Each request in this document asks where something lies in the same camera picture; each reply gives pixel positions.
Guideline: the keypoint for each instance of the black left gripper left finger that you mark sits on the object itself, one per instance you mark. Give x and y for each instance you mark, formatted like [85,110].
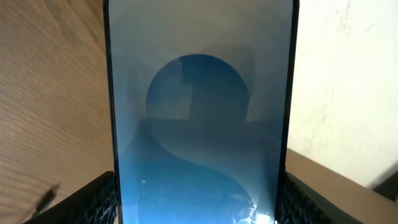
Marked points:
[95,203]

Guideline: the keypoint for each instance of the blue Galaxy smartphone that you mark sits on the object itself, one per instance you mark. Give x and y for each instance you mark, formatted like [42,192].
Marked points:
[200,93]

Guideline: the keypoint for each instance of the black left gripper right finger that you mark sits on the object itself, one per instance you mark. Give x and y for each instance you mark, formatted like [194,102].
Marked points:
[300,204]

